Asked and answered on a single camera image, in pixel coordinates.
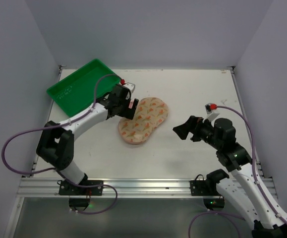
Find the carrot print laundry bag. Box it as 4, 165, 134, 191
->
118, 97, 169, 145

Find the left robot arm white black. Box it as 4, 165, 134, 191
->
36, 83, 139, 187

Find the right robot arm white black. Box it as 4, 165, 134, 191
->
173, 116, 287, 238

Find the green plastic tray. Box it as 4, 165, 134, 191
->
47, 59, 120, 117

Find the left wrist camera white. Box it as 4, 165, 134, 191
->
120, 79, 135, 93

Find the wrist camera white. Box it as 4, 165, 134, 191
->
120, 79, 135, 93
205, 103, 220, 122

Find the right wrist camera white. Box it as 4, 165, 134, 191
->
205, 103, 220, 122

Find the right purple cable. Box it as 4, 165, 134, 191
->
188, 105, 287, 238

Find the purple cable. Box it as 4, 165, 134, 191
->
188, 105, 287, 238
1, 73, 117, 215

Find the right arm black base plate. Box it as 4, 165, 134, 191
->
189, 174, 225, 211

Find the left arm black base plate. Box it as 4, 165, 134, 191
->
57, 180, 103, 211

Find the aluminium mounting rail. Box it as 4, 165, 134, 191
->
16, 176, 278, 199

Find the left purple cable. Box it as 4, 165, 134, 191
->
1, 73, 117, 215

